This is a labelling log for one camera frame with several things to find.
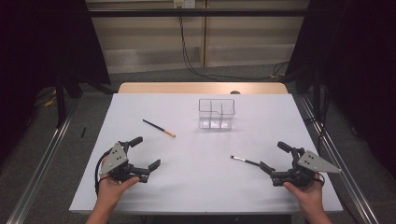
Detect white table board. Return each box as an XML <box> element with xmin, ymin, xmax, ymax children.
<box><xmin>68</xmin><ymin>92</ymin><xmax>344</xmax><ymax>216</ymax></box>

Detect aluminium floor rail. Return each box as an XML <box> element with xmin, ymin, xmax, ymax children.
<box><xmin>298</xmin><ymin>94</ymin><xmax>379</xmax><ymax>224</ymax></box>
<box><xmin>6</xmin><ymin>102</ymin><xmax>78</xmax><ymax>224</ymax></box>

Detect black horizontal bar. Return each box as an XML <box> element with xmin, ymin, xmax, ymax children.
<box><xmin>88</xmin><ymin>8</ymin><xmax>309</xmax><ymax>18</ymax></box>

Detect black brush with orange tip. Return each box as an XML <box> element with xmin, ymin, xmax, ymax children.
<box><xmin>142</xmin><ymin>119</ymin><xmax>177</xmax><ymax>138</ymax></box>

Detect person's right hand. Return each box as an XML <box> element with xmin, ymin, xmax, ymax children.
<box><xmin>282</xmin><ymin>174</ymin><xmax>325</xmax><ymax>210</ymax></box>

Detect black curtain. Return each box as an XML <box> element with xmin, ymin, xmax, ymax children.
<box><xmin>0</xmin><ymin>0</ymin><xmax>111</xmax><ymax>162</ymax></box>
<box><xmin>284</xmin><ymin>0</ymin><xmax>396</xmax><ymax>178</ymax></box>

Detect black wall cables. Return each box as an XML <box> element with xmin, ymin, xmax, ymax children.
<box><xmin>177</xmin><ymin>15</ymin><xmax>290</xmax><ymax>82</ymax></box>

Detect yellow floor cable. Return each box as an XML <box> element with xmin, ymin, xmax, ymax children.
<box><xmin>43</xmin><ymin>96</ymin><xmax>58</xmax><ymax>108</ymax></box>

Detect black metal stand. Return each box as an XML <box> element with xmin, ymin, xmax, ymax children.
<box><xmin>54</xmin><ymin>73</ymin><xmax>68</xmax><ymax>129</ymax></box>

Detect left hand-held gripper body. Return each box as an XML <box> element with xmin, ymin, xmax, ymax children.
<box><xmin>98</xmin><ymin>140</ymin><xmax>151</xmax><ymax>185</ymax></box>

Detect person's left hand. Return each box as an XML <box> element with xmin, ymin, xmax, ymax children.
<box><xmin>96</xmin><ymin>157</ymin><xmax>141</xmax><ymax>206</ymax></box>

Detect white wall socket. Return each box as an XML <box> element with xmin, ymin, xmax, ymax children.
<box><xmin>173</xmin><ymin>0</ymin><xmax>196</xmax><ymax>9</ymax></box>

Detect clear plastic organizer box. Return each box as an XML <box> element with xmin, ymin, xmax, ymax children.
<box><xmin>198</xmin><ymin>98</ymin><xmax>236</xmax><ymax>131</ymax></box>

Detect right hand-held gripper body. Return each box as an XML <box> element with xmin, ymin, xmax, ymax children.
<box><xmin>270</xmin><ymin>147</ymin><xmax>343</xmax><ymax>189</ymax></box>

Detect wooden table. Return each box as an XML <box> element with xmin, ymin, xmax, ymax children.
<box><xmin>117</xmin><ymin>81</ymin><xmax>289</xmax><ymax>95</ymax></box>

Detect left hand-held gripper black cable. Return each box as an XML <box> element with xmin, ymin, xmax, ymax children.
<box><xmin>93</xmin><ymin>148</ymin><xmax>113</xmax><ymax>197</ymax></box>

